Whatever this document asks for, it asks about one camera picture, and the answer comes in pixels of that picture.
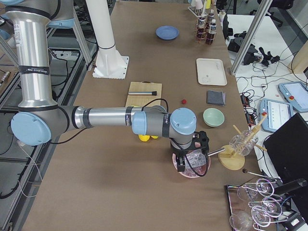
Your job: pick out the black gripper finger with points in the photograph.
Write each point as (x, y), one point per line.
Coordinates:
(181, 164)

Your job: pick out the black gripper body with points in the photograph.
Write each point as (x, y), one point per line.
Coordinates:
(177, 152)

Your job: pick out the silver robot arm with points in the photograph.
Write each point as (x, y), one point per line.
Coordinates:
(40, 118)

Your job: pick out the blue plate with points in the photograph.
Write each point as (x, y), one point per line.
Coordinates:
(167, 32)

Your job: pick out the pink bowl with ice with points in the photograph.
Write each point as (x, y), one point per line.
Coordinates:
(198, 163)

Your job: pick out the mint green bowl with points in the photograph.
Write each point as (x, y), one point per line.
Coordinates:
(213, 117)

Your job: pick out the wooden cup tree stand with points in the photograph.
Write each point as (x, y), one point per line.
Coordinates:
(230, 159)

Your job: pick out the clear glass mug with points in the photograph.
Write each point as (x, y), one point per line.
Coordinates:
(244, 143)

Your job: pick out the grey folded cloth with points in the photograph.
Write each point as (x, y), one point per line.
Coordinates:
(216, 97)

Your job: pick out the cream rectangular tray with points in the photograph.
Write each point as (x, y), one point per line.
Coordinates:
(211, 72)

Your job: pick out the wooden cutting board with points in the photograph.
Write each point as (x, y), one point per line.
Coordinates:
(134, 100)

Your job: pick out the wine glass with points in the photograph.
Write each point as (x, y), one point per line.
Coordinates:
(263, 211)
(240, 220)
(251, 191)

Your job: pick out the blue teach pendant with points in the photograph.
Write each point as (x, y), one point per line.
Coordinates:
(278, 113)
(296, 93)

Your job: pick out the black laptop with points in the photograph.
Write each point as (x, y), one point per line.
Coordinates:
(288, 149)

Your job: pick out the dark drink bottle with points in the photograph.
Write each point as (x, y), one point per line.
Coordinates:
(200, 30)
(211, 32)
(210, 16)

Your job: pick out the steel scoop handle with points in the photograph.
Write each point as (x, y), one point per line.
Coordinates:
(216, 151)

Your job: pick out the copper wire bottle rack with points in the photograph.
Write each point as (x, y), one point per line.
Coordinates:
(206, 27)

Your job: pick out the white pedestal column base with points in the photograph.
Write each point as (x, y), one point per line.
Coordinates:
(109, 62)

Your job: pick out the aluminium frame post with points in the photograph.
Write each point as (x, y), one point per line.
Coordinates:
(258, 18)

